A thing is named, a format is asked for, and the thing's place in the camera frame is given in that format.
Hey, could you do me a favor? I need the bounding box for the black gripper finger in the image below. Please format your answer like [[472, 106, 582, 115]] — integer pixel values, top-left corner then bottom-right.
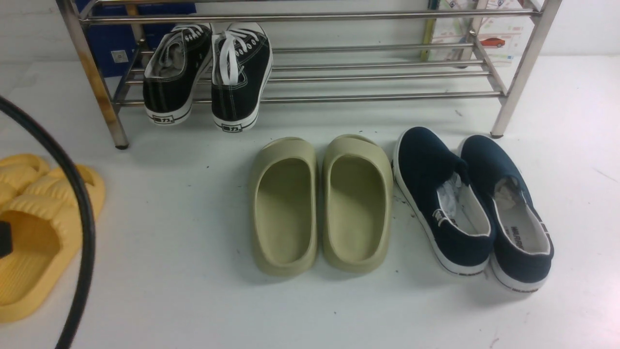
[[0, 221, 13, 258]]

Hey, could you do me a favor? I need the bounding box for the black canvas sneaker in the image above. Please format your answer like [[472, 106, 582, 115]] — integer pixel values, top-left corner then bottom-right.
[[142, 23, 213, 126], [211, 22, 273, 133]]

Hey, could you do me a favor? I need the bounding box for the blue box behind rack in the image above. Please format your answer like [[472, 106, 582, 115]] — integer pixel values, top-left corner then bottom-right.
[[87, 3, 196, 78]]

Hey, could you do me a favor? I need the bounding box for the stainless steel shoe rack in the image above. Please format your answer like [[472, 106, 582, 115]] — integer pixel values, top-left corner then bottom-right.
[[56, 0, 561, 150]]

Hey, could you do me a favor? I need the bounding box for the left navy slip-on shoe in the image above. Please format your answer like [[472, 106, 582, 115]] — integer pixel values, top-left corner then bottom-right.
[[392, 127, 495, 276]]

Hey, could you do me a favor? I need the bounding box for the navy slip-on shoe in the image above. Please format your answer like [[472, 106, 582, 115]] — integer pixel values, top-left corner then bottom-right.
[[459, 135, 555, 294], [392, 127, 495, 276]]

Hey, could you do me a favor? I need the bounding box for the right navy slip-on shoe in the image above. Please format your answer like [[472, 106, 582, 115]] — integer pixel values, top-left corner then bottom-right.
[[459, 135, 555, 294]]

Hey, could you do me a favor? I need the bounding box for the right yellow ribbed slide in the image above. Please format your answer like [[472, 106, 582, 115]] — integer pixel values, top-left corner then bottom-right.
[[0, 168, 83, 323]]

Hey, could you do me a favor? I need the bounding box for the yellow ribbed slide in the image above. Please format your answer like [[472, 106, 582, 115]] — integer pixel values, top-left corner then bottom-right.
[[0, 168, 83, 323], [0, 153, 49, 206]]

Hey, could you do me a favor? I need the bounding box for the left yellow ribbed slide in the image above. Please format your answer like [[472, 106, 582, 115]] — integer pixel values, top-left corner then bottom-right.
[[0, 153, 49, 206]]

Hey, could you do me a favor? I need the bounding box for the left olive foam slide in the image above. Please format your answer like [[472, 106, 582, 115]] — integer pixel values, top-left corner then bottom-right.
[[248, 137, 318, 278]]

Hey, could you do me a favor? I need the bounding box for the olive foam slide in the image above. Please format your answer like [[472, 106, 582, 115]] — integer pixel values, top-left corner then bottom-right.
[[248, 137, 318, 278], [323, 134, 393, 273]]

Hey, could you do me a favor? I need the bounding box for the right olive foam slide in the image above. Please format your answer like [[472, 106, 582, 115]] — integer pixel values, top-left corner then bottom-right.
[[323, 134, 393, 273]]

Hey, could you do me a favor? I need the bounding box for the white printed cardboard box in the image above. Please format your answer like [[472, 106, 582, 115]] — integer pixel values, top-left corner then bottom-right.
[[420, 0, 526, 66]]

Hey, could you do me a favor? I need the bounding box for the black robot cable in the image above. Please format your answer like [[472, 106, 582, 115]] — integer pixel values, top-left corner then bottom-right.
[[0, 95, 96, 349]]

